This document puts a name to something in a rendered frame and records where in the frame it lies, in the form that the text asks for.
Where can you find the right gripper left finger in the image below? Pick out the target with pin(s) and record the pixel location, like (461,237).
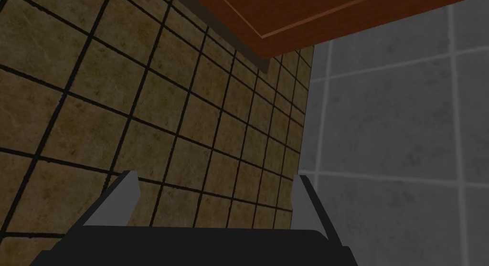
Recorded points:
(121,203)

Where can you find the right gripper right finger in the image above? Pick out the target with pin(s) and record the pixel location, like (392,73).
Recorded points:
(305,208)

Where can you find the brown wooden cabinet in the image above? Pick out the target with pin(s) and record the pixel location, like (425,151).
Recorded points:
(313,17)

